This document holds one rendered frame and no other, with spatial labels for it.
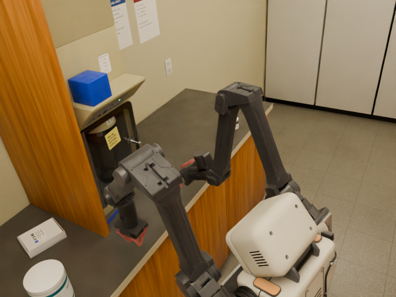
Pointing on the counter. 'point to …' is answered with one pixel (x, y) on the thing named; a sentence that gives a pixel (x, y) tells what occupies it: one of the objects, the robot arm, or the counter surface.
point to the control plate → (107, 108)
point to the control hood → (82, 116)
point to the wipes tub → (48, 280)
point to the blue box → (90, 88)
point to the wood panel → (43, 120)
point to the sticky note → (112, 138)
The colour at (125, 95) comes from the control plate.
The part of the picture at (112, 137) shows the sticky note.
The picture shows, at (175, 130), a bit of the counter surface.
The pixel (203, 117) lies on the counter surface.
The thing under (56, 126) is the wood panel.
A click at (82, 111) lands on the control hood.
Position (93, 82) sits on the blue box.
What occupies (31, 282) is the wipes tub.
